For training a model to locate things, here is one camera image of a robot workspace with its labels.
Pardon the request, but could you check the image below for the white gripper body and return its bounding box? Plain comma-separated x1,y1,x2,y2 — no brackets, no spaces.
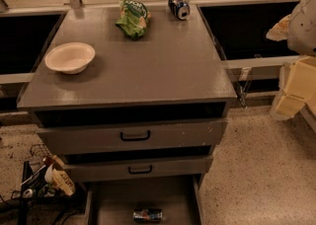
287,0,316,56

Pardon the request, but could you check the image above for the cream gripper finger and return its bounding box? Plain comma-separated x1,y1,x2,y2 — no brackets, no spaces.
266,15,290,41
276,56,316,117

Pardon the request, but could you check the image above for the redbull can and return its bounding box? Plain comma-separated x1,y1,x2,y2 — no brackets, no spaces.
133,208,163,223

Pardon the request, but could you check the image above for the blue pepsi can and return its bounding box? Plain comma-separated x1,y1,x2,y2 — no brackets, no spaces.
168,0,191,20

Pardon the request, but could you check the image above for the grey drawer cabinet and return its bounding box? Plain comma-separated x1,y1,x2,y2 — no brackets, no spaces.
17,4,238,225

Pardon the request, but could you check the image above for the grey open bottom drawer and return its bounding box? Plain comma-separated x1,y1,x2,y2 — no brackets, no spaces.
85,176,204,225

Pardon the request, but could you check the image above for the grey middle drawer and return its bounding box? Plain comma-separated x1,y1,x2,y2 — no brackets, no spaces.
64,155,213,183

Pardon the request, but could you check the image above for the grey top drawer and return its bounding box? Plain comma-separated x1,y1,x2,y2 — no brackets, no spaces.
38,119,227,155

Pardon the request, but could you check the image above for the green chip bag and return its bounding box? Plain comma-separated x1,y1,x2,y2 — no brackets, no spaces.
116,0,151,39

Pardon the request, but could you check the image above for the white paper bowl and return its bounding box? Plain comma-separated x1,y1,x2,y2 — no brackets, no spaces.
44,42,96,74

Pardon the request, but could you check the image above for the black wire rack with items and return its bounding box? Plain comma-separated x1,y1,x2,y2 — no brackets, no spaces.
12,144,76,225

